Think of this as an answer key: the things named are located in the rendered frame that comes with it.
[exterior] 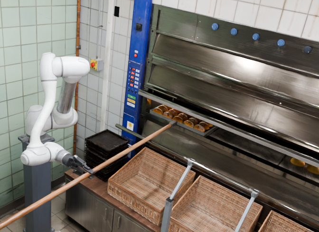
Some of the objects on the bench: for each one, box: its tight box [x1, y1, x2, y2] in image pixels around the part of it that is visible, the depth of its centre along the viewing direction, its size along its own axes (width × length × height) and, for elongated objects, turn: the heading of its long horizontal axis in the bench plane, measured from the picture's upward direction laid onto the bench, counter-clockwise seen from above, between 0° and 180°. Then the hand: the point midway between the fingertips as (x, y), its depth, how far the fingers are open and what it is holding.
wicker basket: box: [168, 175, 263, 232], centre depth 252 cm, size 49×56×28 cm
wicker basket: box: [107, 147, 196, 226], centre depth 281 cm, size 49×56×28 cm
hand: (89, 172), depth 207 cm, fingers closed on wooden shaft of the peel, 3 cm apart
